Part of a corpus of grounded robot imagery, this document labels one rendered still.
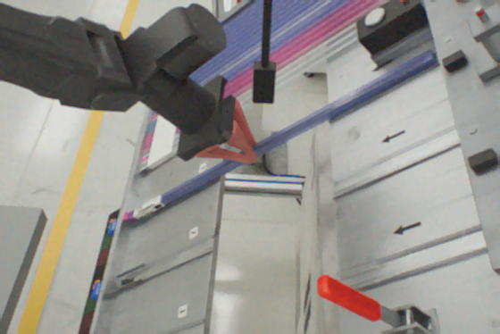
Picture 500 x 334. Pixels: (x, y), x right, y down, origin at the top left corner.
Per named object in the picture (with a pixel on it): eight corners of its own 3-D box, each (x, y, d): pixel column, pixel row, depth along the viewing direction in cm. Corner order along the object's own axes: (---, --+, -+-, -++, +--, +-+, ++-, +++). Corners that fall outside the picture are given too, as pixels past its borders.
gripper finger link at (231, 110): (275, 127, 71) (224, 86, 66) (273, 170, 67) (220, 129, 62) (237, 148, 75) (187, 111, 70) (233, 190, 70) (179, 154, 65)
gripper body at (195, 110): (232, 81, 68) (188, 45, 64) (226, 143, 62) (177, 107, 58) (196, 104, 72) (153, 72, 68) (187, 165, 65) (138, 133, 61)
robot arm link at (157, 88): (112, 56, 63) (103, 88, 59) (150, 21, 59) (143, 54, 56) (157, 89, 67) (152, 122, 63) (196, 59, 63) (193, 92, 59)
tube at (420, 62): (130, 223, 85) (125, 221, 84) (132, 216, 85) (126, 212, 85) (437, 63, 57) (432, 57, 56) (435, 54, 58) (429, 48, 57)
